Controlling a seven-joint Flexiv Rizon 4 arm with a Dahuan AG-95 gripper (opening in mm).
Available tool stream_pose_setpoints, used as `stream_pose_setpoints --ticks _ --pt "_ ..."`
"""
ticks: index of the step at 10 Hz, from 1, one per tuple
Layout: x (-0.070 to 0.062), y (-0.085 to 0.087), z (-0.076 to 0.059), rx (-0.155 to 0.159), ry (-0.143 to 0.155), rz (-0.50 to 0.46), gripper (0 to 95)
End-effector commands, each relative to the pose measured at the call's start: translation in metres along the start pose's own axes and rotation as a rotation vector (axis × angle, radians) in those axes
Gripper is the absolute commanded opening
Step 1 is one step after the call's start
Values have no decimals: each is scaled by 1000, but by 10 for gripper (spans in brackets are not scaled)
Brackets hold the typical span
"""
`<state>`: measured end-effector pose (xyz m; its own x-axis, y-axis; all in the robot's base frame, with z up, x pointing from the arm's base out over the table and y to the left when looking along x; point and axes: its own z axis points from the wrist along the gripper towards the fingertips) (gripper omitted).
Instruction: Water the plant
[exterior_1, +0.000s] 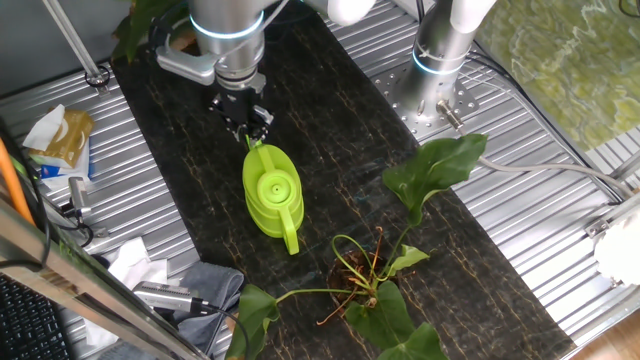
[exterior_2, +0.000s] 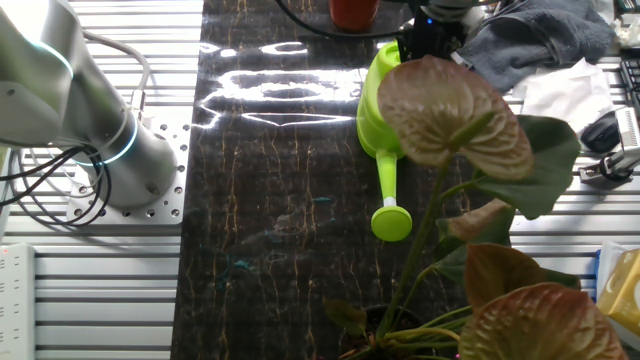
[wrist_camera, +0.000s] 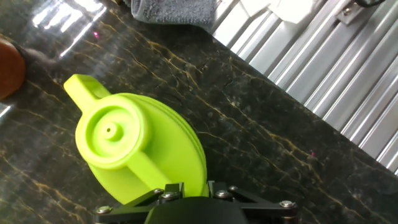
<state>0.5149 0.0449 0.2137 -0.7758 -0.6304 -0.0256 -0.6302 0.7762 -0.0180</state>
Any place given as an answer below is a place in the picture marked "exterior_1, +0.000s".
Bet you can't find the perforated silver base plate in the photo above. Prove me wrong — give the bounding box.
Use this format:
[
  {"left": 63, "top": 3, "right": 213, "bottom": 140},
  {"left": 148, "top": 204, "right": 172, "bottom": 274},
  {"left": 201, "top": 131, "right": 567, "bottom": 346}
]
[{"left": 372, "top": 59, "right": 481, "bottom": 144}]

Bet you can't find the black cable loop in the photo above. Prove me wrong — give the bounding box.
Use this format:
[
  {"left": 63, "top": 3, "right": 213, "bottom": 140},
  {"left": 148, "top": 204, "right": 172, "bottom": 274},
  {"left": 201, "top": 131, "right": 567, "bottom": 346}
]
[{"left": 58, "top": 204, "right": 96, "bottom": 249}]

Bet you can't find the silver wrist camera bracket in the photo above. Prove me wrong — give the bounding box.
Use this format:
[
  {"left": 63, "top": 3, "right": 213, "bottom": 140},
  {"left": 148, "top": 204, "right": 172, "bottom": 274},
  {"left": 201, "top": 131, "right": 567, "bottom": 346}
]
[{"left": 154, "top": 43, "right": 221, "bottom": 87}]

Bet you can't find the reflective aluminium frame beam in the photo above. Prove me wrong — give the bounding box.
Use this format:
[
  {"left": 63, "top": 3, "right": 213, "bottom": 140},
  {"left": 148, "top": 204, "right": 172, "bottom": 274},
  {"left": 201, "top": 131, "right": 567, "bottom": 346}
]
[{"left": 0, "top": 197, "right": 211, "bottom": 360}]

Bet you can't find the blue white tissue pack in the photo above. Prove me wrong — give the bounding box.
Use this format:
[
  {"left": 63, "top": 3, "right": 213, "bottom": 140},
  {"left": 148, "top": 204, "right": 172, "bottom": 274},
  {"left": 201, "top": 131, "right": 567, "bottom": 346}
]
[{"left": 29, "top": 142, "right": 94, "bottom": 191}]

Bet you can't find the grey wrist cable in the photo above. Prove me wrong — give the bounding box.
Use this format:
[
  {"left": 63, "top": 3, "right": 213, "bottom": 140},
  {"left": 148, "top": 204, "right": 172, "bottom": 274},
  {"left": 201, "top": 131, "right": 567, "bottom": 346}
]
[{"left": 214, "top": 0, "right": 292, "bottom": 61}]

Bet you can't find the orange pole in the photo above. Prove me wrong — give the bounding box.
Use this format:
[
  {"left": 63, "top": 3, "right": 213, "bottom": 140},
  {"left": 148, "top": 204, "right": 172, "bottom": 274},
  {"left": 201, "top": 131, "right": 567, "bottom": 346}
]
[{"left": 0, "top": 137, "right": 36, "bottom": 229}]

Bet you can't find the long black cable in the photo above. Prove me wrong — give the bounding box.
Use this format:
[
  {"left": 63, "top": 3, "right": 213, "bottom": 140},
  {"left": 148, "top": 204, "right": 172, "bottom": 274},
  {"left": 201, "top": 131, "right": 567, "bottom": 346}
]
[{"left": 0, "top": 117, "right": 54, "bottom": 271}]

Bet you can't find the small grey camera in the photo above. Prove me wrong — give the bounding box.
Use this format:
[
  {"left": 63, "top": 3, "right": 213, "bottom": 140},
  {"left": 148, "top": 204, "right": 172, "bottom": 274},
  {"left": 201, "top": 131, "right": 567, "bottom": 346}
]
[{"left": 67, "top": 175, "right": 93, "bottom": 219}]

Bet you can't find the white paper towel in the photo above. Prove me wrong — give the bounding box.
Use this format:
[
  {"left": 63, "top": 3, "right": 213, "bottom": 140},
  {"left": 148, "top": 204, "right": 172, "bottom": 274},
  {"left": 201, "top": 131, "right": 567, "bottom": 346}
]
[{"left": 82, "top": 236, "right": 171, "bottom": 349}]

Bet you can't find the yellow tissue pack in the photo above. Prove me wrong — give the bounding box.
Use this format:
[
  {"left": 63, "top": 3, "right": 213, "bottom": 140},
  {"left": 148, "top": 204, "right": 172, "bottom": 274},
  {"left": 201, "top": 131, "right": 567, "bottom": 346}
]
[{"left": 22, "top": 103, "right": 96, "bottom": 169}]

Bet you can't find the aluminium camera mount bar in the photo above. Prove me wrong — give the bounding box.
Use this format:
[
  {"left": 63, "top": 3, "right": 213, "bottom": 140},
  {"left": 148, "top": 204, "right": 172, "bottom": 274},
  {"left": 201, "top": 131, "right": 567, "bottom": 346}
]
[{"left": 42, "top": 197, "right": 110, "bottom": 240}]

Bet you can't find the grey base cable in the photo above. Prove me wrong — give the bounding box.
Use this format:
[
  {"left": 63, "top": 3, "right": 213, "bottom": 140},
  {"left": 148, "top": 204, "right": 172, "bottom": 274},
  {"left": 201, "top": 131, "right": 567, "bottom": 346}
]
[{"left": 434, "top": 98, "right": 636, "bottom": 199}]

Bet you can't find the aluminium frame bar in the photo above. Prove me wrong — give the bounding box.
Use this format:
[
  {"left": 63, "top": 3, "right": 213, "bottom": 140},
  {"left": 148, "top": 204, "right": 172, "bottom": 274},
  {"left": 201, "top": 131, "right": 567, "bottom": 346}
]
[{"left": 607, "top": 149, "right": 640, "bottom": 184}]

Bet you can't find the lime green watering can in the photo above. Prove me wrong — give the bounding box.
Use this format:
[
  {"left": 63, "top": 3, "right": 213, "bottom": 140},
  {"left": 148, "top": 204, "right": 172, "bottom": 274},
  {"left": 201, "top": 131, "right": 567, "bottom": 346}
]
[{"left": 241, "top": 137, "right": 305, "bottom": 256}]

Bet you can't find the green anthurium in dark pot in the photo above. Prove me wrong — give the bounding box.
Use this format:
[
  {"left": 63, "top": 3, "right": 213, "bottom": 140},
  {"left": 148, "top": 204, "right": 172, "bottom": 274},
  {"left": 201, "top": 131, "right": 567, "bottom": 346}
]
[{"left": 224, "top": 132, "right": 490, "bottom": 360}]

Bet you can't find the aluminium corner bracket profile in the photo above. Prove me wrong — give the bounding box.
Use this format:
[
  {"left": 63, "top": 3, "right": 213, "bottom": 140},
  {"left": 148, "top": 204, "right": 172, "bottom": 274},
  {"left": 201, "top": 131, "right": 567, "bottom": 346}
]
[{"left": 583, "top": 192, "right": 640, "bottom": 240}]

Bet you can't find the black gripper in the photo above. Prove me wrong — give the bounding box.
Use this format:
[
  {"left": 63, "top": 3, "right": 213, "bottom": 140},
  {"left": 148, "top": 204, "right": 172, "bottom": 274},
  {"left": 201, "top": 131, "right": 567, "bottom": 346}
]
[{"left": 208, "top": 88, "right": 275, "bottom": 145}]

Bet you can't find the black marble pattern mat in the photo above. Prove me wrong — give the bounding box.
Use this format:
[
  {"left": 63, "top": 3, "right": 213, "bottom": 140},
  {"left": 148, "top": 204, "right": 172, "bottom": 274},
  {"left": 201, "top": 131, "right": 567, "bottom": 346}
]
[{"left": 109, "top": 0, "right": 577, "bottom": 360}]

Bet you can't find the black camera cable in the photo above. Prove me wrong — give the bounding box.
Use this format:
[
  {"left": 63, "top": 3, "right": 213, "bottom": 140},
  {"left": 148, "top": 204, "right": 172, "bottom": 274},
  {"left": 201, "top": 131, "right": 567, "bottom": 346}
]
[{"left": 192, "top": 298, "right": 251, "bottom": 360}]

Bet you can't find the grey towel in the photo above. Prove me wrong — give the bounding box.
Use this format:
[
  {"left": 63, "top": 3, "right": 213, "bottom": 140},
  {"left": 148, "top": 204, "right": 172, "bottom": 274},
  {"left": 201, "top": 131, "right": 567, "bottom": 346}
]
[{"left": 97, "top": 260, "right": 246, "bottom": 360}]

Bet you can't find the silver ribbed camera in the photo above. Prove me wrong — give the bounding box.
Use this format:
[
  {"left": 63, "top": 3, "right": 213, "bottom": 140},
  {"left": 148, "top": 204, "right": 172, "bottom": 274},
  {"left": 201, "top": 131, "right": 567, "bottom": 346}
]
[{"left": 132, "top": 280, "right": 211, "bottom": 317}]

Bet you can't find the plant in red pot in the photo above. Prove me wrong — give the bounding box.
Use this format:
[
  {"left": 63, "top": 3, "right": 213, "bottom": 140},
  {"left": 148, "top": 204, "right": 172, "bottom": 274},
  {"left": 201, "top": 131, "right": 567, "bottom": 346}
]
[{"left": 110, "top": 0, "right": 201, "bottom": 64}]

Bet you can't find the aluminium frame pole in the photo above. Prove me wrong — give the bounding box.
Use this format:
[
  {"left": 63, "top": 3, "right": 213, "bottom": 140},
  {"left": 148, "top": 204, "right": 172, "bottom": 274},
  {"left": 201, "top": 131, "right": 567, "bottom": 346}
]
[{"left": 41, "top": 0, "right": 112, "bottom": 97}]

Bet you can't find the black keyboard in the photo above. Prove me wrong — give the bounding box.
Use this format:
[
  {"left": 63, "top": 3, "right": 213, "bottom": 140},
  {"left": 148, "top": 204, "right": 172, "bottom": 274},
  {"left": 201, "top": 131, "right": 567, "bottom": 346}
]
[{"left": 0, "top": 273, "right": 71, "bottom": 360}]

